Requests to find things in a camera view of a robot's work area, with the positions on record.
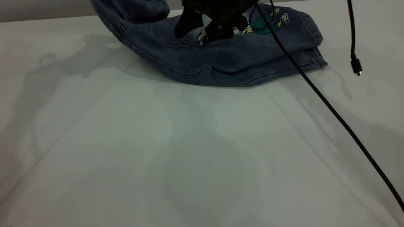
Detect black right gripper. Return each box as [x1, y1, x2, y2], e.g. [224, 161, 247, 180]
[174, 0, 259, 46]

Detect loose black cable with plug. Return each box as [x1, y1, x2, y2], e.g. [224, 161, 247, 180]
[347, 0, 363, 77]

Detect blue denim kids pants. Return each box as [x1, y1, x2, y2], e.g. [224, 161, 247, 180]
[90, 0, 328, 88]

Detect long braided black cable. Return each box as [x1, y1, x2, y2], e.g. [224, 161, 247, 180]
[249, 0, 404, 213]

